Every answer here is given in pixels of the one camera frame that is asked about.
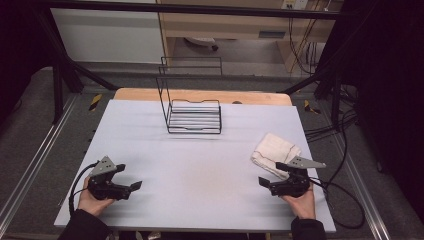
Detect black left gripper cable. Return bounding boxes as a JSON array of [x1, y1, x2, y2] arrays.
[[67, 161, 101, 218]]

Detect white towel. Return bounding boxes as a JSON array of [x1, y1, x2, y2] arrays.
[[250, 132, 302, 181]]

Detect black wire rack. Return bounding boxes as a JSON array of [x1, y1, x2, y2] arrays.
[[155, 55, 224, 136]]

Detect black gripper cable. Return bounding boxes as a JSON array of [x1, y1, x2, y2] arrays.
[[67, 161, 101, 218], [309, 177, 366, 231]]

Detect wooden table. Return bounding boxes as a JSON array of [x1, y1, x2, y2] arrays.
[[113, 87, 294, 107]]

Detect white power strip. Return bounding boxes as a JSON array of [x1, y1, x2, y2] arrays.
[[281, 0, 310, 11]]

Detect wooden desk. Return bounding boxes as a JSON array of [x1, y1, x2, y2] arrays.
[[155, 0, 345, 74]]

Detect hanging black cables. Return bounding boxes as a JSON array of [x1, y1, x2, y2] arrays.
[[287, 15, 322, 76]]

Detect black metal frame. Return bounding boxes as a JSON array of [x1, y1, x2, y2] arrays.
[[33, 0, 362, 127]]

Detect white cabinet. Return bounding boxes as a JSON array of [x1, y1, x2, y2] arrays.
[[49, 6, 166, 65]]

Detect person's left hand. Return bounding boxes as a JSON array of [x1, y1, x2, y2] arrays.
[[77, 175, 116, 218]]

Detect person's right hand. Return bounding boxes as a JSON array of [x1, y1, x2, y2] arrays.
[[279, 184, 317, 221]]

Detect aluminium rail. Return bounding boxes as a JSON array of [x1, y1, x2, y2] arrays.
[[332, 132, 392, 240], [0, 94, 80, 228]]

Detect white chair base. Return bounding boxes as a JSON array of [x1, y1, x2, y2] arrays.
[[184, 36, 220, 52]]

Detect black curtain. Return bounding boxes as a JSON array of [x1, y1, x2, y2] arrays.
[[339, 0, 424, 214], [0, 0, 54, 121]]

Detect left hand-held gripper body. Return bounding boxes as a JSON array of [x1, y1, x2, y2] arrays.
[[87, 155, 133, 201]]

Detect yellow black tape strip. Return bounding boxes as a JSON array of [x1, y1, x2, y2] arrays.
[[87, 93, 104, 113], [302, 99, 322, 115]]

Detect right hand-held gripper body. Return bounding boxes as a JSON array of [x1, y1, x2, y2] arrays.
[[268, 155, 327, 199]]

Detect black floor cables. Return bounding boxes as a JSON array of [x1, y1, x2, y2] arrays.
[[303, 83, 360, 143]]

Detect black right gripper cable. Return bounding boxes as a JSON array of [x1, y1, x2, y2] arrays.
[[309, 177, 366, 231]]

